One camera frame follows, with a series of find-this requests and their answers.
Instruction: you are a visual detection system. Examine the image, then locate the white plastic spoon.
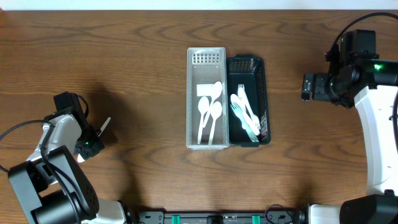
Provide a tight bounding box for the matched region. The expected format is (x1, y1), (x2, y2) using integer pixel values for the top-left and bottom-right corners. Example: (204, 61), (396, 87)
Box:
(77, 117), (111, 162)
(230, 94), (254, 129)
(208, 101), (222, 145)
(203, 82), (223, 127)
(197, 96), (210, 144)

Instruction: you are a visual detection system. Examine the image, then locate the white plastic fork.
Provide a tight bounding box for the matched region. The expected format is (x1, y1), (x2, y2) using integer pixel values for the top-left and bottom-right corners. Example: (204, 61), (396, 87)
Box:
(244, 103), (261, 135)
(238, 84), (249, 109)

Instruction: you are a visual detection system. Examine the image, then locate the pale green plastic fork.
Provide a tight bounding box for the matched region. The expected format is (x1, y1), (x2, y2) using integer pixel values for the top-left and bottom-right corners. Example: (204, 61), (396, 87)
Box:
(231, 103), (259, 142)

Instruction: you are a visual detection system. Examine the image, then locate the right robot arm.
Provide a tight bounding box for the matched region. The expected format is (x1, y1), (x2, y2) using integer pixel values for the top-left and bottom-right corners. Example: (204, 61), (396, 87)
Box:
(301, 29), (397, 223)

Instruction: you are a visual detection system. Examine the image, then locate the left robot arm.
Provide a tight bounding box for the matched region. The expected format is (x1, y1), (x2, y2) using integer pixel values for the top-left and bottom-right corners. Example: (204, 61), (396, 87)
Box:
(7, 91), (133, 223)

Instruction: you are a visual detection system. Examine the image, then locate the black plastic mesh basket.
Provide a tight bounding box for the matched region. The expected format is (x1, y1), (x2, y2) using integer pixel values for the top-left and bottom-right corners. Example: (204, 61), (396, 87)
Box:
(226, 55), (271, 147)

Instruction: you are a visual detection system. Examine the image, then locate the clear plastic mesh basket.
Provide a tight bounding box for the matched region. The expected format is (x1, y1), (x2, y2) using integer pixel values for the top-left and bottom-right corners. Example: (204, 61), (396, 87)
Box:
(186, 47), (229, 150)

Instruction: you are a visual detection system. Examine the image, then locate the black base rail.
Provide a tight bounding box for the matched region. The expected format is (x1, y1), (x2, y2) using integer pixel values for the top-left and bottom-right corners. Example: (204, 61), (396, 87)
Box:
(126, 208), (308, 224)

